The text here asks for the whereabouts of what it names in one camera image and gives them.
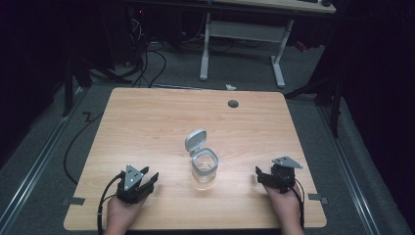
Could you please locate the white crumpled paper scrap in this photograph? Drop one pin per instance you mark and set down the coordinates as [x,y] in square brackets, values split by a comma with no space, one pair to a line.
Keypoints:
[230,87]

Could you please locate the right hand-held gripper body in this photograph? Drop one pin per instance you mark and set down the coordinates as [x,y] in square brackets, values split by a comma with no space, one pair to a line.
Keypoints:
[283,176]

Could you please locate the clear jar with grey lid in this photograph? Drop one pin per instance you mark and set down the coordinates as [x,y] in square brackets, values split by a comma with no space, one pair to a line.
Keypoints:
[203,158]

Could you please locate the white-framed desk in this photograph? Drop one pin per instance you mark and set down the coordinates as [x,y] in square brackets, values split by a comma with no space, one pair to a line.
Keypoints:
[248,36]

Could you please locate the black metal stand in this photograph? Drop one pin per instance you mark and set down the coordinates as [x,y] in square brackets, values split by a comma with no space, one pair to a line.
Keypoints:
[326,98]
[81,78]

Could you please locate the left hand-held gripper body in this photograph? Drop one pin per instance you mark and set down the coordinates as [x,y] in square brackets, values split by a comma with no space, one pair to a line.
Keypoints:
[129,186]

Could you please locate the grey tape strip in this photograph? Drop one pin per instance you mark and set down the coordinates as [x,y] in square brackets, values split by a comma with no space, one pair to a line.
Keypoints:
[74,201]
[317,197]

